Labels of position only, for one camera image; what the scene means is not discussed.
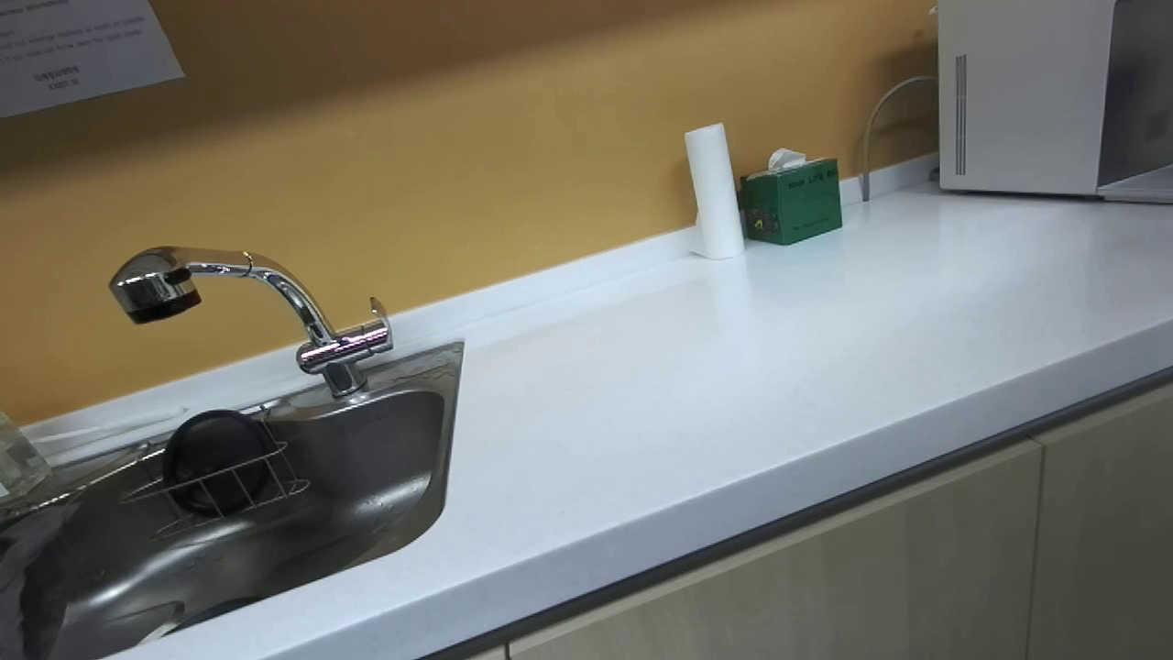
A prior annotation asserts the beige cabinet door left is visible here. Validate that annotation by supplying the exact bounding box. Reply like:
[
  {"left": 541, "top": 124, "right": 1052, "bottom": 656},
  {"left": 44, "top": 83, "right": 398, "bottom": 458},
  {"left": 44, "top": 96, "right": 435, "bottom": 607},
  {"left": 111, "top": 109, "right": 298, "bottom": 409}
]
[{"left": 477, "top": 447, "right": 1040, "bottom": 660}]

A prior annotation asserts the stainless steel sink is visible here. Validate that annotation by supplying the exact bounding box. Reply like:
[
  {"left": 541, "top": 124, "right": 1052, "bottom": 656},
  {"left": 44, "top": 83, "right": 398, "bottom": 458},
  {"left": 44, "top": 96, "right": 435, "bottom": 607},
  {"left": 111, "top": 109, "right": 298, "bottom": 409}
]
[{"left": 0, "top": 344, "right": 461, "bottom": 660}]

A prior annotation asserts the white water dispenser appliance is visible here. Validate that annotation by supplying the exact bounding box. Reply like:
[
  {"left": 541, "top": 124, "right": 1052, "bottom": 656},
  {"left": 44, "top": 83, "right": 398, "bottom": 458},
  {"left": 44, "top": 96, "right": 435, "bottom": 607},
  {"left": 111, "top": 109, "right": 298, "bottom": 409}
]
[{"left": 937, "top": 0, "right": 1173, "bottom": 206}]

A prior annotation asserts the clear glass at sink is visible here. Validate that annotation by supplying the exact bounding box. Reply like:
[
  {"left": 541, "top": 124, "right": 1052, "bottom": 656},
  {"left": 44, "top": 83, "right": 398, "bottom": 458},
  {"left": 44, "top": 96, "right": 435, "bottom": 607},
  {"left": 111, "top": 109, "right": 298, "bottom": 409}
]
[{"left": 0, "top": 414, "right": 53, "bottom": 498}]

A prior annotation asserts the wire sponge rack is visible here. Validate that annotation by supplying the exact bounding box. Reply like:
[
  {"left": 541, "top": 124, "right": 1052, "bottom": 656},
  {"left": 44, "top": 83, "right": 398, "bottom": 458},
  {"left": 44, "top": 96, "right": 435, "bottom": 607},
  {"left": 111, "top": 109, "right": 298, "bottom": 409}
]
[{"left": 127, "top": 442, "right": 308, "bottom": 516}]

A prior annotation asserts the beige cabinet door right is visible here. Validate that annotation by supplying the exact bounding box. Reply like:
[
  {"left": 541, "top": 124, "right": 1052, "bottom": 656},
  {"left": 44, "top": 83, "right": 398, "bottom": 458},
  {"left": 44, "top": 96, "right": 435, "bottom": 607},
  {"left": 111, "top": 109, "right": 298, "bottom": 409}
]
[{"left": 1031, "top": 388, "right": 1173, "bottom": 660}]

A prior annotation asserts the chrome kitchen faucet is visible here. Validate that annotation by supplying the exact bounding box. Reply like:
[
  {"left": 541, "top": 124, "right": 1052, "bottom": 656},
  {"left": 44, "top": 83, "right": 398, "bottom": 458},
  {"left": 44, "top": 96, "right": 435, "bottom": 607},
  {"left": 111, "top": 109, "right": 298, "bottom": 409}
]
[{"left": 111, "top": 244, "right": 392, "bottom": 401}]

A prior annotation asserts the paper notice on wall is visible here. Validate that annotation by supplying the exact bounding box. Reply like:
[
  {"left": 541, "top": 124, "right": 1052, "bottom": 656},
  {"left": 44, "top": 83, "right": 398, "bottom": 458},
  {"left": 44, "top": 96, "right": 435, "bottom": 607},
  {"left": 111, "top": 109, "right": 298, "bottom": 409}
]
[{"left": 0, "top": 0, "right": 182, "bottom": 118}]

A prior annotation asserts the white paper towel roll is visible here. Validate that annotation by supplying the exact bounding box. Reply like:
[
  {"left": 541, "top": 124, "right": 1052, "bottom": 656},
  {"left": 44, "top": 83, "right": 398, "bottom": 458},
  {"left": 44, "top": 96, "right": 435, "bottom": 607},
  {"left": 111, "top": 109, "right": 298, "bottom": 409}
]
[{"left": 686, "top": 124, "right": 745, "bottom": 259}]

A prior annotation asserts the beige cabinet door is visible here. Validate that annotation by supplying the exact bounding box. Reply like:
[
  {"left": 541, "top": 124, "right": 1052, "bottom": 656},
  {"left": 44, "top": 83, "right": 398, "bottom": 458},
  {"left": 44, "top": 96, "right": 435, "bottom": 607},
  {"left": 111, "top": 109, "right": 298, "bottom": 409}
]
[
  {"left": 477, "top": 447, "right": 1040, "bottom": 660},
  {"left": 1031, "top": 388, "right": 1173, "bottom": 660}
]

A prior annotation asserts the green tissue box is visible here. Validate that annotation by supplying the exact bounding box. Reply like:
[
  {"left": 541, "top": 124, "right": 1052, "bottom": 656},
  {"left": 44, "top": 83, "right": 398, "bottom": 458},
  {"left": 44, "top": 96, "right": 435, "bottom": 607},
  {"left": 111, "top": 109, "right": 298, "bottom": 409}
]
[{"left": 737, "top": 148, "right": 842, "bottom": 244}]

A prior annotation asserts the grey curved cable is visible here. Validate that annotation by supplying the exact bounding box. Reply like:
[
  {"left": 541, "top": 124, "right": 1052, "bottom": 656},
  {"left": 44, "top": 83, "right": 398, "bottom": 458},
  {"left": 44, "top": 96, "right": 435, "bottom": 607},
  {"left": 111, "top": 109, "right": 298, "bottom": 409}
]
[{"left": 858, "top": 74, "right": 942, "bottom": 206}]

